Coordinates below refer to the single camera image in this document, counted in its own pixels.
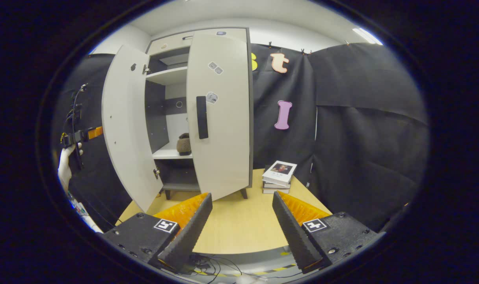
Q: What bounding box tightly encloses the white shoe cabinet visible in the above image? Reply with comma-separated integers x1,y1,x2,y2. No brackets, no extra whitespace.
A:
145,27,253,200

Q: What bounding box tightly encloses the white photo cover book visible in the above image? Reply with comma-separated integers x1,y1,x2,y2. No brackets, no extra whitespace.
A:
262,160,298,185

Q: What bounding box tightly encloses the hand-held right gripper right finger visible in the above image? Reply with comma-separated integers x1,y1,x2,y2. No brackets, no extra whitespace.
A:
272,191,386,274

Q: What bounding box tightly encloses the white shoe cabinet door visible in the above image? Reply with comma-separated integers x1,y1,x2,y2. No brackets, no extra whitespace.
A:
101,44,164,213
186,34,251,202

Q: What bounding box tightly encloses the computer monitor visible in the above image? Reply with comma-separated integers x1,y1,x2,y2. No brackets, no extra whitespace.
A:
66,191,104,234

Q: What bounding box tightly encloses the black backdrop cloth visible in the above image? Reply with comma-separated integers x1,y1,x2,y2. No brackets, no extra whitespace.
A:
52,41,430,233

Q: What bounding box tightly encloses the ceiling light panel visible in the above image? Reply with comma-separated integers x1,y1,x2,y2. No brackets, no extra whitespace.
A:
352,28,383,46

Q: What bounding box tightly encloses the yellow black floor tape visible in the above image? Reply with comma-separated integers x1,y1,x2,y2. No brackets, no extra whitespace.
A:
194,252,299,277

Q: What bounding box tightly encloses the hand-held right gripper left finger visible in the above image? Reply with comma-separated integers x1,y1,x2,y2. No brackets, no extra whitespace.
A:
101,192,213,275

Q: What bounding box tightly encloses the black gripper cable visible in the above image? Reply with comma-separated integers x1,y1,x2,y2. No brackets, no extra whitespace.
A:
68,83,88,170

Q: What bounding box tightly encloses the black door handle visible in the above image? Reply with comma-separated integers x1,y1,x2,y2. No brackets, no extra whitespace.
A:
196,96,209,140

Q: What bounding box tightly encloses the brown fluffy shoe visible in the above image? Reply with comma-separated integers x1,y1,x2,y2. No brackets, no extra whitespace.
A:
176,133,192,156

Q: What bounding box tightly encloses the black floor cable bundle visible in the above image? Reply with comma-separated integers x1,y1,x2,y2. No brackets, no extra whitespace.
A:
188,254,244,281

